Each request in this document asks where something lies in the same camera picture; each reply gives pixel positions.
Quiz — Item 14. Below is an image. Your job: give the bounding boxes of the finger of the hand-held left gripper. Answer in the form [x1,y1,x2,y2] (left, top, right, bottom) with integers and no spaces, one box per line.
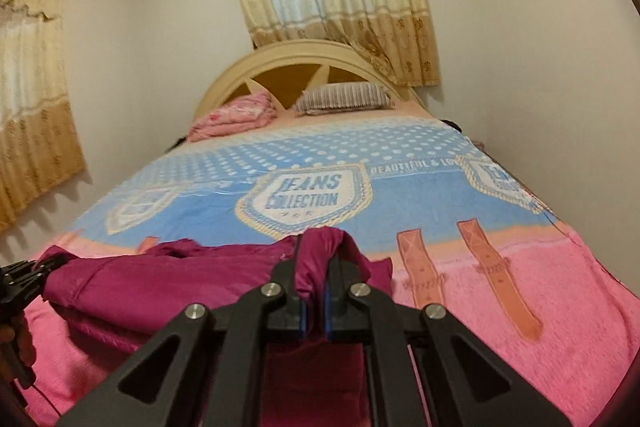
[29,253,69,282]

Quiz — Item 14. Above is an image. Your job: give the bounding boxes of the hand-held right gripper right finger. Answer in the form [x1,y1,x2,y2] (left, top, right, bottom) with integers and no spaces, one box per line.
[324,247,573,427]

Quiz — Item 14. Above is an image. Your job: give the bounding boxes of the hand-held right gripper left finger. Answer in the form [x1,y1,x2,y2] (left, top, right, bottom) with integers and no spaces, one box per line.
[52,232,307,427]

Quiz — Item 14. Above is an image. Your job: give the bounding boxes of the magenta quilted puffer jacket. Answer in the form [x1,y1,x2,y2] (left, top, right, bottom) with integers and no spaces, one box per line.
[42,227,393,427]

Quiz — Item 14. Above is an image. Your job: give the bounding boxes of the person's left hand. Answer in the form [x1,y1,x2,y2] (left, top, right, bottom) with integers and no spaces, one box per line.
[0,313,37,369]

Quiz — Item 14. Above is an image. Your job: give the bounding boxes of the bed with blue-pink bedspread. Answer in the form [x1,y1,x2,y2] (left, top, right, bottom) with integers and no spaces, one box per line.
[10,114,640,427]

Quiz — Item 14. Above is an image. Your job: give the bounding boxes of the folded pink floral blanket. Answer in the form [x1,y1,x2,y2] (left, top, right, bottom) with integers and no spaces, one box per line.
[186,91,278,142]

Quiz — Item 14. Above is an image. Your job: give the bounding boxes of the striped pillow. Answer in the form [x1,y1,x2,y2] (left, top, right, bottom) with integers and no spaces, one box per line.
[291,82,396,115]

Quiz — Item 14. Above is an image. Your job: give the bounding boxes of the cream bed headboard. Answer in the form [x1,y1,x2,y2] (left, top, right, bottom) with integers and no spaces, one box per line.
[194,39,418,118]

